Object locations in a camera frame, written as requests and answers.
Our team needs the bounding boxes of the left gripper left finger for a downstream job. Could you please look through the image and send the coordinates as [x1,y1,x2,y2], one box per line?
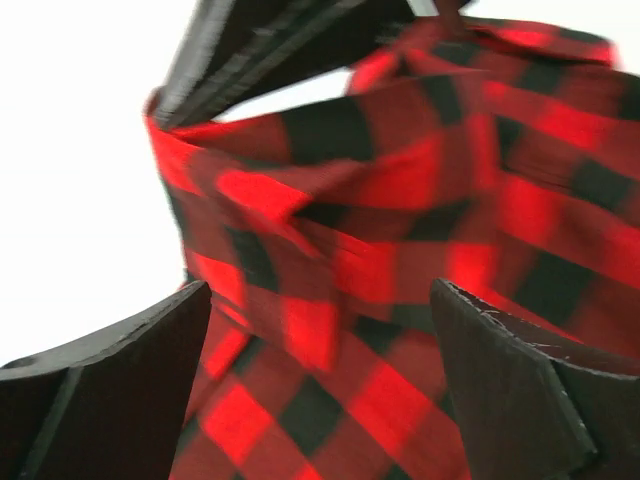
[1,282,211,480]

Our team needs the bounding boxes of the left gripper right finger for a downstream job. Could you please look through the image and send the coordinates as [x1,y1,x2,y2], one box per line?
[430,279,639,480]

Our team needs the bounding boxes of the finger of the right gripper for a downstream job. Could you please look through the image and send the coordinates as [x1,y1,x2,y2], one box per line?
[150,0,466,128]

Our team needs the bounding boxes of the red black plaid shirt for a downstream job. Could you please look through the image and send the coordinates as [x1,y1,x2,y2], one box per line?
[147,18,639,479]

